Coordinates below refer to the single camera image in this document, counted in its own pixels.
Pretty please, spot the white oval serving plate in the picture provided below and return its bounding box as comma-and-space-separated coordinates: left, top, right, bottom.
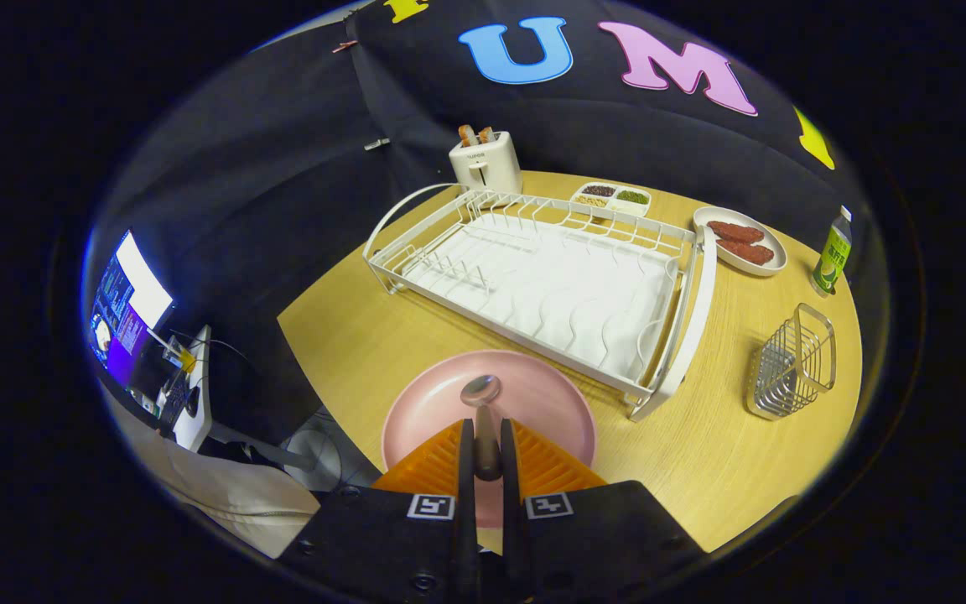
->
692, 206, 789, 278

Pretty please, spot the metal spoon brown handle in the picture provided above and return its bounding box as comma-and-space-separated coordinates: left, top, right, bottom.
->
460, 374, 505, 483

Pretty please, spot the metal wire basket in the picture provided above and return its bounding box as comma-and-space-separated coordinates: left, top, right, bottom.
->
745, 302, 838, 421

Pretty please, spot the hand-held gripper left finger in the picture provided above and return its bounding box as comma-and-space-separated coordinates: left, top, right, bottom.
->
278, 418, 481, 604

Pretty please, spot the white divided seed tray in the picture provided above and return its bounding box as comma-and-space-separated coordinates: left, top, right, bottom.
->
571, 182, 652, 219

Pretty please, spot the pink plate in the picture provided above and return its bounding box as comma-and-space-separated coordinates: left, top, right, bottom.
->
381, 350, 598, 531

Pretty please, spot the green label drink bottle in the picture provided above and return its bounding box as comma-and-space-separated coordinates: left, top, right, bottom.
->
811, 206, 854, 297

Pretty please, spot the computer monitor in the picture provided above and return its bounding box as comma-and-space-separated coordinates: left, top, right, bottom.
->
87, 231, 175, 395

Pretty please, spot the red meat piece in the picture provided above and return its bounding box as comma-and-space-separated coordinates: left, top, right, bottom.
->
707, 221, 765, 245
718, 239, 776, 267

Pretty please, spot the white wire dish rack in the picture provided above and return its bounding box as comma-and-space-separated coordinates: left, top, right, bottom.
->
362, 182, 719, 422

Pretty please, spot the black backdrop cloth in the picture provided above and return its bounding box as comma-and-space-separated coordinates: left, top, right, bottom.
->
85, 0, 870, 450

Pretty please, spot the white toaster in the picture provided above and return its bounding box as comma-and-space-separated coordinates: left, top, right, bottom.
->
449, 130, 523, 195

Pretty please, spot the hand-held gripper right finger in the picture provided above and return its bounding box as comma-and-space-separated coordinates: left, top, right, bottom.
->
500, 418, 704, 604

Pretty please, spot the white side desk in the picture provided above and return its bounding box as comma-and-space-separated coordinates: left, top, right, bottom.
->
156, 325, 318, 472

